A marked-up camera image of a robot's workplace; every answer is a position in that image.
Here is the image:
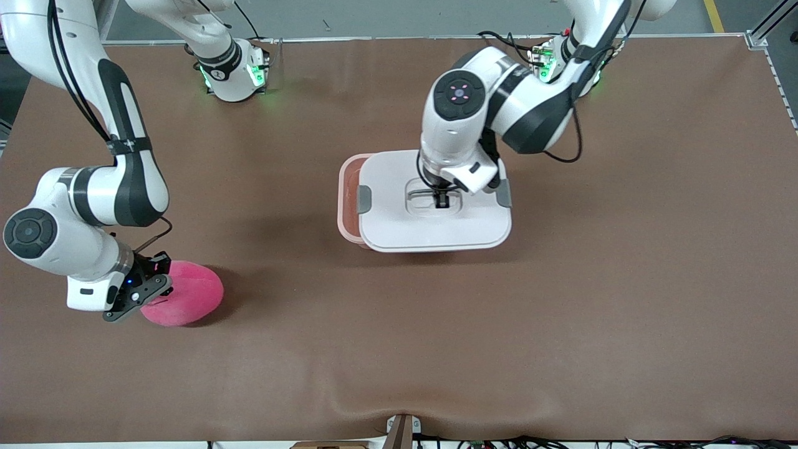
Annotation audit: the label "aluminium frame post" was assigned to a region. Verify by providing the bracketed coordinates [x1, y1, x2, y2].
[745, 0, 798, 51]

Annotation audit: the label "black arm base cable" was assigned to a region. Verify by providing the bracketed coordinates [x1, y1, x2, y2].
[234, 0, 278, 63]
[477, 30, 537, 66]

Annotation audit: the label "pink plush toy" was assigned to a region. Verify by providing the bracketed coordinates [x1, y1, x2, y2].
[140, 261, 224, 327]

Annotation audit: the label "metal bracket with brown post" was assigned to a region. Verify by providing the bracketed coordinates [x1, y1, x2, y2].
[385, 413, 423, 449]

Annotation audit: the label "black left arm base cable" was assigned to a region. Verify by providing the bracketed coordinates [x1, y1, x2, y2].
[477, 30, 537, 66]

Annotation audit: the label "black right arm base cable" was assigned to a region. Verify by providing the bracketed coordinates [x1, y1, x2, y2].
[234, 0, 278, 63]

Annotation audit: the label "brown table mat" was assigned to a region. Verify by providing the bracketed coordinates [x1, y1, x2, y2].
[0, 34, 798, 443]

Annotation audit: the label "white box lid grey clasps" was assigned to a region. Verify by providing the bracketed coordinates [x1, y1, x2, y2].
[357, 150, 513, 253]

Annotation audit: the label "pink translucent plastic box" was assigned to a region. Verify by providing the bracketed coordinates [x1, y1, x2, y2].
[337, 154, 375, 247]

